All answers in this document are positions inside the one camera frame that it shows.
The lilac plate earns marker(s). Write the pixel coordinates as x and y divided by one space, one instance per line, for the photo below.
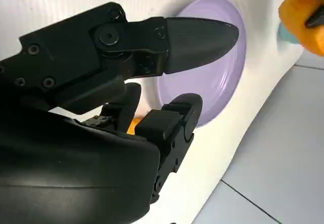
227 67

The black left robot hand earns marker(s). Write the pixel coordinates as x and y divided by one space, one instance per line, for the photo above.
316 19

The orange and white bread roll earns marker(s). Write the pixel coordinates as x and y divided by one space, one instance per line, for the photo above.
294 9
132 128

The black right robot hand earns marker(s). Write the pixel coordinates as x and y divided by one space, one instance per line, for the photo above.
76 145

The pale green mug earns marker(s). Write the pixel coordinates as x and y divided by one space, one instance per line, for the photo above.
287 35

